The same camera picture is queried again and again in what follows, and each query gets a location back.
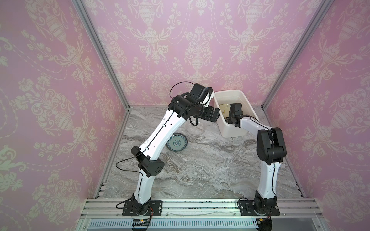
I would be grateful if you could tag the left corner aluminium post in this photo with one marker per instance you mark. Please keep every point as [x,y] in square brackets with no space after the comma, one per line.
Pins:
[93,35]

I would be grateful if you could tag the aluminium mounting rail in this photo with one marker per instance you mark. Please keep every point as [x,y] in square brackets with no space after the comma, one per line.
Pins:
[202,215]

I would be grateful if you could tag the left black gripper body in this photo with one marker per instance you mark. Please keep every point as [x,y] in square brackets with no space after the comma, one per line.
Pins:
[204,111]

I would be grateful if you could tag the cream plate with willow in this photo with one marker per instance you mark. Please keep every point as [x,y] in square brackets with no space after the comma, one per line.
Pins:
[225,109]

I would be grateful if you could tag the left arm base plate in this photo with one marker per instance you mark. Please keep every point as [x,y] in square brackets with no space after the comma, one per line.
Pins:
[133,208]

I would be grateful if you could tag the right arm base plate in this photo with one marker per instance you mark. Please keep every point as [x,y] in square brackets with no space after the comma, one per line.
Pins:
[247,209]

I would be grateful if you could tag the blue floral patterned plate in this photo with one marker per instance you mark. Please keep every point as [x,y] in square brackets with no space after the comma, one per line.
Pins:
[177,142]

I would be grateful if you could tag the white plastic bin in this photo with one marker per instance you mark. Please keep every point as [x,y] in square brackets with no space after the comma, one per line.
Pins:
[230,97]

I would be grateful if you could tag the corner aluminium post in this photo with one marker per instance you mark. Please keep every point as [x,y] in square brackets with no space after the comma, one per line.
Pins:
[309,31]
[93,35]

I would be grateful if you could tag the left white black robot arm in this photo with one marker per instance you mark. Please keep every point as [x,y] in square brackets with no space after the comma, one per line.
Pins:
[181,108]

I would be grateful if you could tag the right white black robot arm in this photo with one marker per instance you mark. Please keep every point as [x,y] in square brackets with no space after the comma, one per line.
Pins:
[270,149]

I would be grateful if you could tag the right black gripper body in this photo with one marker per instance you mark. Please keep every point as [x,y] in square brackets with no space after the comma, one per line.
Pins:
[233,112]

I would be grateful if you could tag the right corner aluminium post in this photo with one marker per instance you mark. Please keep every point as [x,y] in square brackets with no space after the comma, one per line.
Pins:
[309,31]

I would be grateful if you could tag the clear glass plate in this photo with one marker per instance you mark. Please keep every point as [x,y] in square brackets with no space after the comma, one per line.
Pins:
[196,130]

